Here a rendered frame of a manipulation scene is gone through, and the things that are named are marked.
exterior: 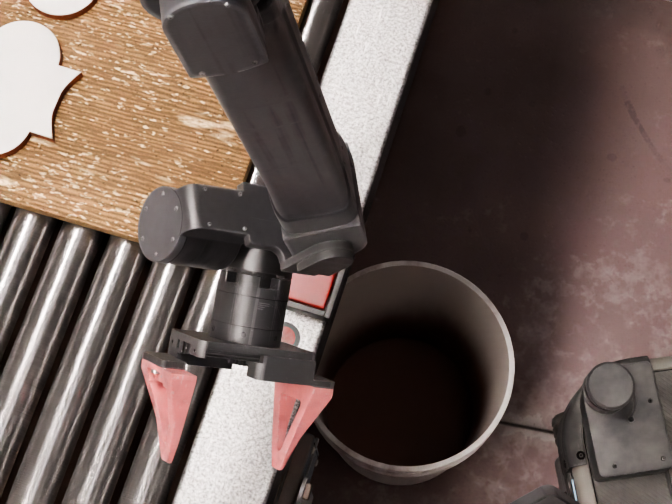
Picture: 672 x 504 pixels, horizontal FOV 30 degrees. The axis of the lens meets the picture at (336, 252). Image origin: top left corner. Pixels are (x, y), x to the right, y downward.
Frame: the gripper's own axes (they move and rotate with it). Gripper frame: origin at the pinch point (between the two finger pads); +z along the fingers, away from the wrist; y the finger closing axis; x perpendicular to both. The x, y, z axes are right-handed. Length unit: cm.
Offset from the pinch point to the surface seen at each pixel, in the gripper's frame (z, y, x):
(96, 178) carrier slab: -20.2, 4.1, -30.0
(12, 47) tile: -32, 12, -38
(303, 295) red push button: -12.5, -13.4, -16.2
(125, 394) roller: -0.5, 0.4, -22.2
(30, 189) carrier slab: -18.0, 9.6, -32.9
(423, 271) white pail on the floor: -16, -57, -61
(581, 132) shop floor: -45, -101, -86
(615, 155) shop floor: -41, -106, -82
